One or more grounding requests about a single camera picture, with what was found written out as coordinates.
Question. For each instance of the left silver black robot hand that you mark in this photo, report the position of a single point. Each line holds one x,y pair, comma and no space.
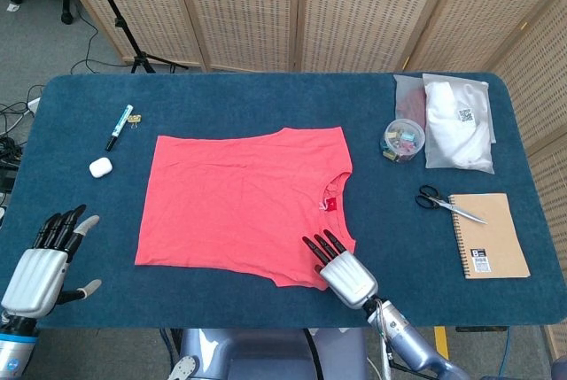
37,276

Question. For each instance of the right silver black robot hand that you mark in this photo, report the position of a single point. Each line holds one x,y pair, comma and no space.
350,280

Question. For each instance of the coral red t-shirt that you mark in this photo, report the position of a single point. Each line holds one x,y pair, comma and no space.
239,203

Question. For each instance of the blue-grey robot torso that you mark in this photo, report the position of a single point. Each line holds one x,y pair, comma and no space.
266,355

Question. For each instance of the yellow floor tape strip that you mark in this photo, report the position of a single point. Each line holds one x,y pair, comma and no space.
442,353

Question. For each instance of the white earbuds case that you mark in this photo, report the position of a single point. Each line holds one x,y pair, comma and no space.
100,167

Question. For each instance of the kraft spiral notebook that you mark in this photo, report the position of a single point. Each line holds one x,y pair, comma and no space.
491,238

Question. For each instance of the clear jar of binder clips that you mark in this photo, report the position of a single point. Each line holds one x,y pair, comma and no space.
402,141

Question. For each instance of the white marker pen black cap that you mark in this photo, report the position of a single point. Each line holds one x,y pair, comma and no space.
118,127

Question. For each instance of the white power strip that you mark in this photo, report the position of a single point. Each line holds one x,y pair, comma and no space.
33,105

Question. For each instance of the white garment in plastic bag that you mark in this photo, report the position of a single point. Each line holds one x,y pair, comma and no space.
456,132

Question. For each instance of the gold binder clip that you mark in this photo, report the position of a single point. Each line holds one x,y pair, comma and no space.
134,120

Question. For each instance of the frosted bag with red garment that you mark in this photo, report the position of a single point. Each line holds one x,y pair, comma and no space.
409,98

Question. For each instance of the blue carpet table mat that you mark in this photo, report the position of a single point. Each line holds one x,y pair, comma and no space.
248,96

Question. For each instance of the black tripod stand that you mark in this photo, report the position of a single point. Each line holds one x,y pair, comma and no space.
128,34

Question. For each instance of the white paper scrap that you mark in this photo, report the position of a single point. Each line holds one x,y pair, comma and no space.
12,7

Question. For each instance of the woven wooden folding screen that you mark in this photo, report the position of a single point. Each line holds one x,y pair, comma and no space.
248,8

